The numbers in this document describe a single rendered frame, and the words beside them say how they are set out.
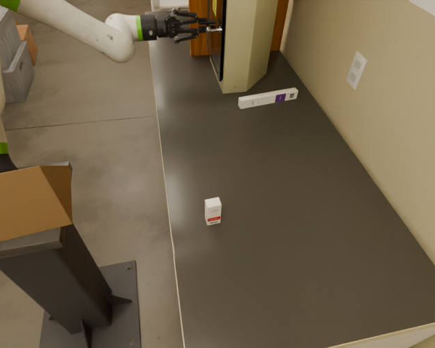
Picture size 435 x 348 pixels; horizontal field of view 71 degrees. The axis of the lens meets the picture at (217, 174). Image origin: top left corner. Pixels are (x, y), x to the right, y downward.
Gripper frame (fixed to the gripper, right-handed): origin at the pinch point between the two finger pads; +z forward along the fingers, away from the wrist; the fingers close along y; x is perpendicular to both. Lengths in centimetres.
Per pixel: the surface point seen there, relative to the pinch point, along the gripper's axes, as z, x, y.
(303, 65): 49, 3, -22
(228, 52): 7.0, -10.6, -7.2
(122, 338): -56, -73, -121
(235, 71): 10.6, -10.4, -15.6
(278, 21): 42, 26, -9
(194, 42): -1.6, 26.8, -17.9
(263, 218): 3, -78, -28
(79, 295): -65, -67, -79
